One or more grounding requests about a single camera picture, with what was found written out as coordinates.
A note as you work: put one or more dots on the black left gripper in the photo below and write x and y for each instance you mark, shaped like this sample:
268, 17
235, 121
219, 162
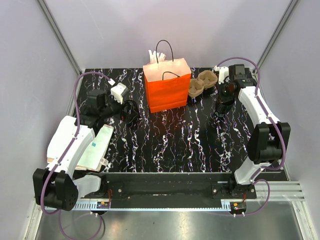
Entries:
120, 106

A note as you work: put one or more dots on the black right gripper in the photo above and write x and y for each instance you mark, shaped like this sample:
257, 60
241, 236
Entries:
221, 98

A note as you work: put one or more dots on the black paper coffee cup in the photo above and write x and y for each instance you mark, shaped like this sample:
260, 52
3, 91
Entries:
222, 108

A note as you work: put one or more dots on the black coffee cup lid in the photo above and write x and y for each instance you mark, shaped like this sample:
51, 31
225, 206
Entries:
130, 111

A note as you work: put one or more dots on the orange paper bag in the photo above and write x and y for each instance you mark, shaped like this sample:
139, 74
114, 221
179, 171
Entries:
167, 83

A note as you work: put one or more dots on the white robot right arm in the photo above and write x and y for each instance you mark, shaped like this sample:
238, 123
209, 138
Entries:
270, 137

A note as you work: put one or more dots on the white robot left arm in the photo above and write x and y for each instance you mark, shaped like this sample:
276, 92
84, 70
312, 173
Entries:
59, 190

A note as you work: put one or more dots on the brown cardboard cup carrier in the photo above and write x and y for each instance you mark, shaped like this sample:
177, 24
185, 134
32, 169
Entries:
205, 80

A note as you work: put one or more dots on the white napkin stack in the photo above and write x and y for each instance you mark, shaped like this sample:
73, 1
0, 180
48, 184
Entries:
88, 149

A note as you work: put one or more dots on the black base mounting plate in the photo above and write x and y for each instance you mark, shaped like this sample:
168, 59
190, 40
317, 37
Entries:
177, 187

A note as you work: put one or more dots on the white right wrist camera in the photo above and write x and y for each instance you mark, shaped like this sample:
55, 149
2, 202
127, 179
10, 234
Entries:
223, 72

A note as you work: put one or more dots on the grey slotted cable duct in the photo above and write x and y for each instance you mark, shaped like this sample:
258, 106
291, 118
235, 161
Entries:
218, 205

